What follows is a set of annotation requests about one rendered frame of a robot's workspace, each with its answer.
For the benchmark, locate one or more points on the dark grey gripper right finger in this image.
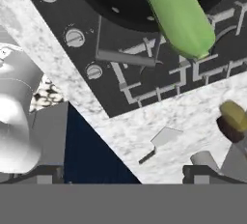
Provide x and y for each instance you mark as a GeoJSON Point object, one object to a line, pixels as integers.
{"type": "Point", "coordinates": [196, 171]}

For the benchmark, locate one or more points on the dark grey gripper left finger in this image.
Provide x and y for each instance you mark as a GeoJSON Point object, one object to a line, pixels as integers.
{"type": "Point", "coordinates": [48, 171]}

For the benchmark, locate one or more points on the grey metal spatula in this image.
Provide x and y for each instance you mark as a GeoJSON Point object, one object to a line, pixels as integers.
{"type": "Point", "coordinates": [165, 136]}

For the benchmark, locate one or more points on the pale grey cylinder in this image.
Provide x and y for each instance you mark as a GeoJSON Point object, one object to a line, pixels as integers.
{"type": "Point", "coordinates": [204, 158]}

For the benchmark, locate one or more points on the dark blue cupboard front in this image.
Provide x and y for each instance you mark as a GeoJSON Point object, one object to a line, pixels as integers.
{"type": "Point", "coordinates": [93, 157]}

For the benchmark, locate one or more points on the yellow and brown food item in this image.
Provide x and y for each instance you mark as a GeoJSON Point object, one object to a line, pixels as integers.
{"type": "Point", "coordinates": [234, 118]}

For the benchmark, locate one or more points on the black hob with grey grates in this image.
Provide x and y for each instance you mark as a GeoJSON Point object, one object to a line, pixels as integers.
{"type": "Point", "coordinates": [106, 89]}

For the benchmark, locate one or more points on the green elongated vegetable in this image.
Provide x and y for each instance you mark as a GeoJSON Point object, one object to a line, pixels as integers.
{"type": "Point", "coordinates": [181, 15]}

